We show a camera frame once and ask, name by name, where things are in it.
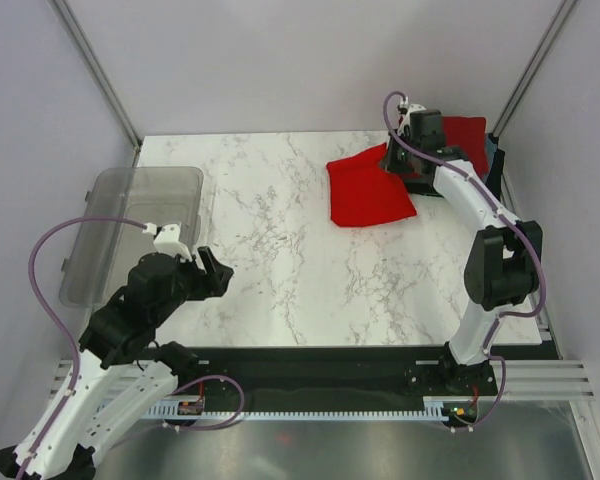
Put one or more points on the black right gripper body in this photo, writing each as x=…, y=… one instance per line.
x=399, y=159

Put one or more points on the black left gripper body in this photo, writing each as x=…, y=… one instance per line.
x=192, y=284

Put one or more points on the bright red t-shirt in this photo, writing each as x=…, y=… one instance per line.
x=362, y=194

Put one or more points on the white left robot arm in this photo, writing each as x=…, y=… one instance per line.
x=78, y=429

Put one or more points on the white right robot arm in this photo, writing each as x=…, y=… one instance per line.
x=504, y=263

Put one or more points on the clear grey plastic bin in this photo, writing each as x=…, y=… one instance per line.
x=104, y=252

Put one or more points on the folded grey-blue t-shirt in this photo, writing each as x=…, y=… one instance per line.
x=491, y=146

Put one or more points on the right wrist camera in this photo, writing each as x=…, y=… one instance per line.
x=422, y=128

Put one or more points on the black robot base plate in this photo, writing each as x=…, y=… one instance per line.
x=334, y=379

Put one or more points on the right aluminium frame post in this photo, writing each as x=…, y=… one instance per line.
x=548, y=40

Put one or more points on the aluminium frame post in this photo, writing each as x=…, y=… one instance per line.
x=85, y=50
x=548, y=40

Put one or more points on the left aluminium frame post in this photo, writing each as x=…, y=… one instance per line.
x=85, y=50

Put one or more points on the white slotted cable duct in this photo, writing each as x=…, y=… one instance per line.
x=173, y=410

